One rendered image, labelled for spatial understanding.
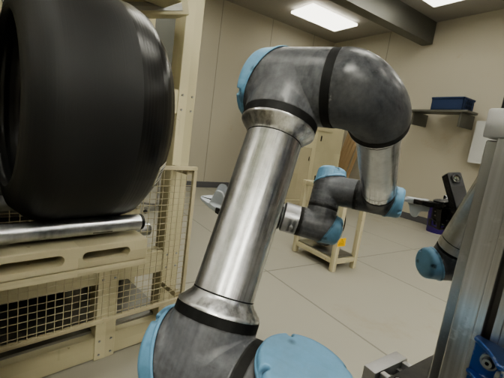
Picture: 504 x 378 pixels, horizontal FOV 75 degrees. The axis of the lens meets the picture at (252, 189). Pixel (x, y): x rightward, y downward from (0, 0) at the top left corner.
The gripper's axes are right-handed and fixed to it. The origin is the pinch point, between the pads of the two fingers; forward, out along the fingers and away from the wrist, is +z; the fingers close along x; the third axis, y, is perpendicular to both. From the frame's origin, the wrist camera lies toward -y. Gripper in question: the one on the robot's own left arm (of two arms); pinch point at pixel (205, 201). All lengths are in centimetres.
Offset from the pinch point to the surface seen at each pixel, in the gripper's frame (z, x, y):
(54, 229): 30.8, 16.4, -8.4
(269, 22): 76, -697, 10
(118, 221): 21.2, 5.1, -10.7
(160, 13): 45, -69, 34
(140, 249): 14.5, 4.9, -18.1
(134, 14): 26.5, -10.3, 38.2
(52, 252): 28.9, 19.9, -12.0
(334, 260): -96, -184, -147
